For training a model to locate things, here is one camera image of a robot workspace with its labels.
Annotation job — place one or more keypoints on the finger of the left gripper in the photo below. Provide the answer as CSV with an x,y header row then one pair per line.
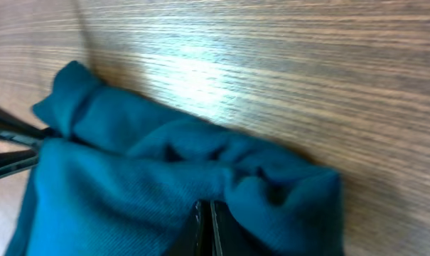
x,y
17,161
16,131

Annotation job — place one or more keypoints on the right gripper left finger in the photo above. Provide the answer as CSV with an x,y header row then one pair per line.
x,y
194,238

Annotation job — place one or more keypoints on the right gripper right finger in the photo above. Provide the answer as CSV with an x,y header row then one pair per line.
x,y
229,238

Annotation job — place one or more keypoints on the blue polo shirt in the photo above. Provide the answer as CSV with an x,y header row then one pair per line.
x,y
123,174

